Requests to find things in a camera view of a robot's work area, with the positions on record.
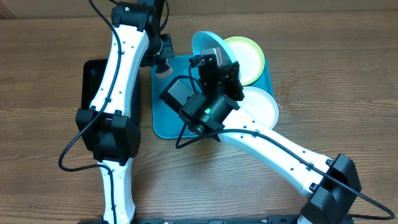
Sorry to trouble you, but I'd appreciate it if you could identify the light blue plate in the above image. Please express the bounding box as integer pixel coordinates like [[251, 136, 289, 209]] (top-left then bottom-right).
[[192, 30, 237, 65]]

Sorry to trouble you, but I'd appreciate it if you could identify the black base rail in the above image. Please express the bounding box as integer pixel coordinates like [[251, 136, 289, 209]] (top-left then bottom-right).
[[77, 214, 355, 224]]

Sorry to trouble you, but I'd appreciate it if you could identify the teal serving tray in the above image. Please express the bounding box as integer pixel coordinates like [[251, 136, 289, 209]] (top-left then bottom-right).
[[150, 55, 274, 139]]

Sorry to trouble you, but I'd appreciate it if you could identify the yellow green plate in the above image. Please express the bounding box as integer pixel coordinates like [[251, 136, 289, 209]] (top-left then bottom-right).
[[224, 36, 265, 86]]

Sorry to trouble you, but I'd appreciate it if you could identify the green and pink sponge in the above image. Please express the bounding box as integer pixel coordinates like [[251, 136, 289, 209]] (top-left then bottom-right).
[[155, 63, 174, 78]]

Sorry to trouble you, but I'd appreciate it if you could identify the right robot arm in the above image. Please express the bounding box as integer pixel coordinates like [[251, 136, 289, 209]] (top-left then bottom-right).
[[159, 53, 361, 223]]

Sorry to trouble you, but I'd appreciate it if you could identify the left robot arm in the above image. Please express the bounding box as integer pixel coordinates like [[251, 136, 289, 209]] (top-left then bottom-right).
[[75, 1, 174, 223]]

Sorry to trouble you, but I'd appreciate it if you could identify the black rectangular tray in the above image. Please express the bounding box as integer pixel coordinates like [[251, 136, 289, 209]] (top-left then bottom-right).
[[80, 59, 141, 139]]

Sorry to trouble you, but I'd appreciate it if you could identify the white plate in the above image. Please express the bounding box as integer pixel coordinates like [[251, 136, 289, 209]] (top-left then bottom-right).
[[238, 86, 279, 129]]

